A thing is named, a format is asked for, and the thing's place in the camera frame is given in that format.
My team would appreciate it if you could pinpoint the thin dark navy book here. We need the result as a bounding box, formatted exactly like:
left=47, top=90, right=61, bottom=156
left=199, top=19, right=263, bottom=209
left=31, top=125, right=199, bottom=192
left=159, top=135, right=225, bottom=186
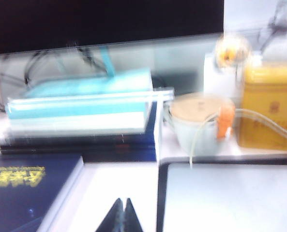
left=0, top=145, right=157, bottom=163

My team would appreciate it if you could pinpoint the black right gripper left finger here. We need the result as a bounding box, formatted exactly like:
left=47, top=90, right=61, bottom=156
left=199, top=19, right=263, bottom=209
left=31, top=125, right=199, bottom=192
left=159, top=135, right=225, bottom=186
left=94, top=198, right=124, bottom=232

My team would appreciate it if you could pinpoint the yellow tin box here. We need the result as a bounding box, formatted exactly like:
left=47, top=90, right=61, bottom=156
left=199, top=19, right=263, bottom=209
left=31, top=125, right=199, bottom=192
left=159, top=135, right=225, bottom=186
left=237, top=60, right=287, bottom=150

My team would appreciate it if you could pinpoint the dark blue books stack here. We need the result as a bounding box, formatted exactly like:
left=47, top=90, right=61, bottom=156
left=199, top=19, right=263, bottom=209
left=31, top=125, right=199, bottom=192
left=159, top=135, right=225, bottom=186
left=0, top=101, right=158, bottom=152

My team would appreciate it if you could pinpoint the cork sunflower ornament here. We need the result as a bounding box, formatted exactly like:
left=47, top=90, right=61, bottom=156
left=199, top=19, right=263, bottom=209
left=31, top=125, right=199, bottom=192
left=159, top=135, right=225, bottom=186
left=214, top=32, right=252, bottom=69

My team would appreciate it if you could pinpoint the white charging cable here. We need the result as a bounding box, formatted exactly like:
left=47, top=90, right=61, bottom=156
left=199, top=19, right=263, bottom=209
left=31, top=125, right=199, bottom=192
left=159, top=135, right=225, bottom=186
left=189, top=108, right=287, bottom=170

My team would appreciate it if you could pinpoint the metal ball chain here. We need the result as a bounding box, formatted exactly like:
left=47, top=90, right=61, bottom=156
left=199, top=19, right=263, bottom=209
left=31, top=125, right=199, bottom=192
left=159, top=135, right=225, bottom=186
left=233, top=64, right=241, bottom=82

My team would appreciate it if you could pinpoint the black monitor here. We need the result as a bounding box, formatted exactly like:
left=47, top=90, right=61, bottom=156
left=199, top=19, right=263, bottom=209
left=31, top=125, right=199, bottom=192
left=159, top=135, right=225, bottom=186
left=0, top=0, right=225, bottom=57

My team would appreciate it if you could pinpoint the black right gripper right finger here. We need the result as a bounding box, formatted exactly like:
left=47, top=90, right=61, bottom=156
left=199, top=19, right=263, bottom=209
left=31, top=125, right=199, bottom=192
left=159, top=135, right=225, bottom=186
left=124, top=198, right=144, bottom=232

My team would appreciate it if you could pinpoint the round wooden mug lid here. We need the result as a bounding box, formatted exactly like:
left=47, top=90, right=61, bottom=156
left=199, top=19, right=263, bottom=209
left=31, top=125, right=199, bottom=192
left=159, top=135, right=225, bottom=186
left=169, top=93, right=235, bottom=121

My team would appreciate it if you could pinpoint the orange cat figurine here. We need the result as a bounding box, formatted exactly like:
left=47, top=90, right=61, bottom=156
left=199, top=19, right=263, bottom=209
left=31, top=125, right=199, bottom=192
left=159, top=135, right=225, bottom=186
left=215, top=100, right=236, bottom=141

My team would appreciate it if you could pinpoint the black looped cable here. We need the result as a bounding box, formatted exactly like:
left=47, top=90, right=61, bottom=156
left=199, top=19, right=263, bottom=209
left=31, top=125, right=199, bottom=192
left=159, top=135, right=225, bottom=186
left=23, top=48, right=61, bottom=87

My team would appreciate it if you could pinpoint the black desk mat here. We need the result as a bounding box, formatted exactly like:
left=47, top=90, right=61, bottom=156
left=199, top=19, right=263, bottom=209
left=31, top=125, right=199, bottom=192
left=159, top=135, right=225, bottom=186
left=156, top=154, right=287, bottom=232

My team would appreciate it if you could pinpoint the teal cover book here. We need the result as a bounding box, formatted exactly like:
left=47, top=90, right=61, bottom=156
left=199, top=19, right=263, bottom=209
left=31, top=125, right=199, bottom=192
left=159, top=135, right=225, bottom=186
left=7, top=67, right=153, bottom=120

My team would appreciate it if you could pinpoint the silver laptop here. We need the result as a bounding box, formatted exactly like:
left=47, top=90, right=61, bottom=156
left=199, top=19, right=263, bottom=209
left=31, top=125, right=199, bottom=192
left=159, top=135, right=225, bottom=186
left=162, top=163, right=287, bottom=232

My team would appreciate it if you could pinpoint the white cardboard box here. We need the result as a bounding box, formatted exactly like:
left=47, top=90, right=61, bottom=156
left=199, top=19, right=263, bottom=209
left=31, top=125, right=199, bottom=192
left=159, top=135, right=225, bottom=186
left=203, top=52, right=262, bottom=98

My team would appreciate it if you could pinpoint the navy cover book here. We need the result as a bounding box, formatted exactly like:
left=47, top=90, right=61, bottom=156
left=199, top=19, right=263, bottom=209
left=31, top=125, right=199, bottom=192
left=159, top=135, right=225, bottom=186
left=0, top=154, right=85, bottom=232

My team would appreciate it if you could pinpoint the black plugged cable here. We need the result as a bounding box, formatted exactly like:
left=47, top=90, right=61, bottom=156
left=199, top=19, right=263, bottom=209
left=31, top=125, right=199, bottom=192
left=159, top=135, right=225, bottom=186
left=68, top=41, right=97, bottom=65

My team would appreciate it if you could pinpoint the white ceramic mug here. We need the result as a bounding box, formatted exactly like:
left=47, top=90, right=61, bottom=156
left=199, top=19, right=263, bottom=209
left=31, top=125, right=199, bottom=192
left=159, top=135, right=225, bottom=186
left=167, top=96, right=231, bottom=156

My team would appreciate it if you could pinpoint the silver monitor stand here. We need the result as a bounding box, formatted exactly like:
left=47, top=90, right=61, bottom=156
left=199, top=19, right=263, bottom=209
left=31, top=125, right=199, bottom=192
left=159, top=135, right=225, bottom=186
left=7, top=45, right=175, bottom=107

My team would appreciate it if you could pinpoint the white neuroscience textbook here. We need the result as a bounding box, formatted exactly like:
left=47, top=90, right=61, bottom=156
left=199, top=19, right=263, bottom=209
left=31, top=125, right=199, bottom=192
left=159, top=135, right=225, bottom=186
left=10, top=106, right=156, bottom=136

